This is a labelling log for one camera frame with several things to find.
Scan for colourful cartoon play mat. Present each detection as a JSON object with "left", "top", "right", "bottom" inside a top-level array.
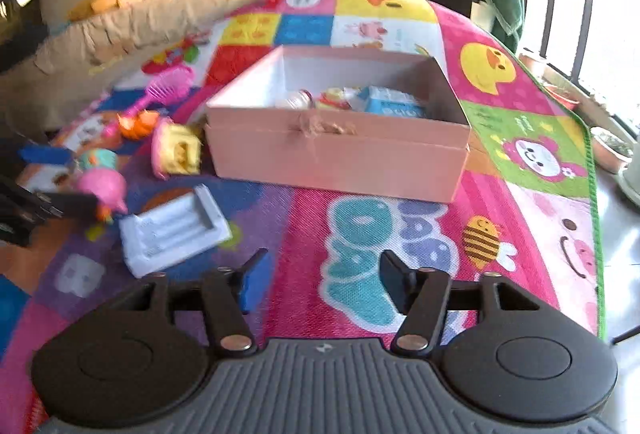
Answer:
[{"left": 0, "top": 0, "right": 608, "bottom": 434}]

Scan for brown flower pot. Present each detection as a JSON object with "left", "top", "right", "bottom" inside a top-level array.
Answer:
[{"left": 519, "top": 51, "right": 548, "bottom": 78}]

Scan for yellow cushion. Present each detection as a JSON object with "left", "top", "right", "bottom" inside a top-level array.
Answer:
[{"left": 67, "top": 0, "right": 121, "bottom": 22}]

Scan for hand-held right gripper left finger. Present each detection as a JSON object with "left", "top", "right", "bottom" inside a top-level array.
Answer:
[{"left": 112, "top": 248, "right": 271, "bottom": 354}]

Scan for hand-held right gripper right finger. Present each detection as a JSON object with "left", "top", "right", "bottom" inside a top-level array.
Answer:
[{"left": 379, "top": 250, "right": 543, "bottom": 355}]

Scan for orange toy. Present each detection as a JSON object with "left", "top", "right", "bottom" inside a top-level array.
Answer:
[{"left": 117, "top": 110, "right": 161, "bottom": 142}]

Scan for white round pot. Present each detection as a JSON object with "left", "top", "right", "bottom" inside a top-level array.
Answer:
[{"left": 619, "top": 159, "right": 640, "bottom": 209}]

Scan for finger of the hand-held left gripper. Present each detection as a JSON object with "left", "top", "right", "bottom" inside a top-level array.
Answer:
[
  {"left": 30, "top": 190, "right": 99, "bottom": 221},
  {"left": 19, "top": 145, "right": 72, "bottom": 166}
]

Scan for yellow and pink toy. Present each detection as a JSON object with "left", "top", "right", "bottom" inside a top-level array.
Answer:
[{"left": 151, "top": 121, "right": 203, "bottom": 179}]

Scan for pink cardboard box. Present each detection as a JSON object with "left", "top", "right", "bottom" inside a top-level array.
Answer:
[{"left": 205, "top": 45, "right": 472, "bottom": 205}]

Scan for yellow and red toy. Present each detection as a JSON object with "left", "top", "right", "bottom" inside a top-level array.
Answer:
[{"left": 314, "top": 87, "right": 351, "bottom": 111}]

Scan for pink round toy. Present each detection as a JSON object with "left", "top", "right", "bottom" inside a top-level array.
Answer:
[{"left": 77, "top": 168, "right": 128, "bottom": 225}]

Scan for teal toy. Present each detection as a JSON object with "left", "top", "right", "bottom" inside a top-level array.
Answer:
[{"left": 75, "top": 149, "right": 119, "bottom": 175}]

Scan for red flower pot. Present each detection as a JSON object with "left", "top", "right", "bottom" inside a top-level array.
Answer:
[{"left": 545, "top": 84, "right": 581, "bottom": 111}]

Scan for pink toy basket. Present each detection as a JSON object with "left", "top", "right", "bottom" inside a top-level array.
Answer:
[{"left": 120, "top": 66, "right": 195, "bottom": 119}]

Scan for small white bottle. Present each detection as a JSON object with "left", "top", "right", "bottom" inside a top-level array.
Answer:
[{"left": 276, "top": 90, "right": 313, "bottom": 109}]

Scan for beige sofa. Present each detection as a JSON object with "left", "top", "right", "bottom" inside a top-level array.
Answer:
[{"left": 30, "top": 0, "right": 386, "bottom": 75}]

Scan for light potted plant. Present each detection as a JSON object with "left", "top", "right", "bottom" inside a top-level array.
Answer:
[{"left": 590, "top": 126, "right": 633, "bottom": 175}]

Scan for blue and white carton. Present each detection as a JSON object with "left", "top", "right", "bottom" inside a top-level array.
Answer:
[{"left": 357, "top": 85, "right": 427, "bottom": 119}]

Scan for white plastic tray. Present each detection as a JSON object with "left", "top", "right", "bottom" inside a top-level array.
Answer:
[{"left": 119, "top": 184, "right": 232, "bottom": 279}]

